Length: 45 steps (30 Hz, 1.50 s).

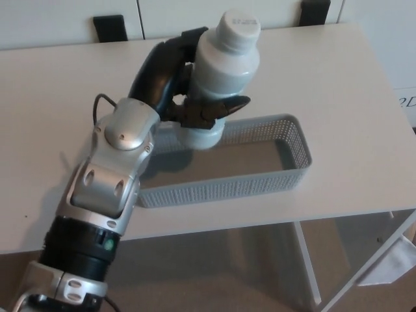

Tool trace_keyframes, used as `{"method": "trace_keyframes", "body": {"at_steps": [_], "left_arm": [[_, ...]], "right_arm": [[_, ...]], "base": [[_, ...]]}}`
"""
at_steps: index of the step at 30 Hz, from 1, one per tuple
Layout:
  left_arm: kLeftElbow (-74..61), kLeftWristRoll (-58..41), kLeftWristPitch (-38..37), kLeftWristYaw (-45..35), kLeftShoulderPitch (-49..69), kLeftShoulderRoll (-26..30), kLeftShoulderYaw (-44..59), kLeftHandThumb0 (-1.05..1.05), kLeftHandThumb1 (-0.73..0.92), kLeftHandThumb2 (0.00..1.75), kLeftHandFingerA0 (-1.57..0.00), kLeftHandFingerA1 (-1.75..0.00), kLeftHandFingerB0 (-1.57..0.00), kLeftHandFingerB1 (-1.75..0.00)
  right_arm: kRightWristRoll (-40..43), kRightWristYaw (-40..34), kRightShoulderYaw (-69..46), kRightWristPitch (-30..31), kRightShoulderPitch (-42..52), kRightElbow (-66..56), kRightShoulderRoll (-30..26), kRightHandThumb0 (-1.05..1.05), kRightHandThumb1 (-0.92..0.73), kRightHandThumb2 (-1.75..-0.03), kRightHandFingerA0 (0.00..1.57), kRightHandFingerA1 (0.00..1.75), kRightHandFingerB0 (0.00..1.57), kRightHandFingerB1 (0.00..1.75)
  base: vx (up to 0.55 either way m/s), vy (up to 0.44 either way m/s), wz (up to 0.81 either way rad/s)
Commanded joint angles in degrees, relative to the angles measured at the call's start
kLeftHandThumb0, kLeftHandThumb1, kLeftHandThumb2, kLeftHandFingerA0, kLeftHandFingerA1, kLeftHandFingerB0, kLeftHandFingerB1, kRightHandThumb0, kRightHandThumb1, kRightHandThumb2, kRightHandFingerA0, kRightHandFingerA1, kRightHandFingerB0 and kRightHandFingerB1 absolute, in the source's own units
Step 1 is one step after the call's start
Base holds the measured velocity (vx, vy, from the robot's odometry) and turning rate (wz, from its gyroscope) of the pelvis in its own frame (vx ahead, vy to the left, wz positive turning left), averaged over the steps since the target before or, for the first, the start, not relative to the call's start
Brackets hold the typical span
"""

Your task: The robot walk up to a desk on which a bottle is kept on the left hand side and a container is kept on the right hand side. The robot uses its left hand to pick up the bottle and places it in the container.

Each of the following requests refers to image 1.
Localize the white paper sign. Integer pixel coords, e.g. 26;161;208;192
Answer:
392;85;416;128

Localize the white plastic bottle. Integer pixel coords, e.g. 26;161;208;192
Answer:
177;10;261;151

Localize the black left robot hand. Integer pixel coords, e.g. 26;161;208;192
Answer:
127;27;252;129

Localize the black rectangular bracket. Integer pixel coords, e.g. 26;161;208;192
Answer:
93;14;129;44
298;0;332;27

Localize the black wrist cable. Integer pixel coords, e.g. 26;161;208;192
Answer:
92;94;118;126

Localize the white desk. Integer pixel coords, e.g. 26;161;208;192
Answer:
0;21;416;312

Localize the grey perforated plastic basket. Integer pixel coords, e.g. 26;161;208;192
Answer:
137;112;314;209

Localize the white cabinet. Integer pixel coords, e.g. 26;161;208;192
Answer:
0;0;347;51

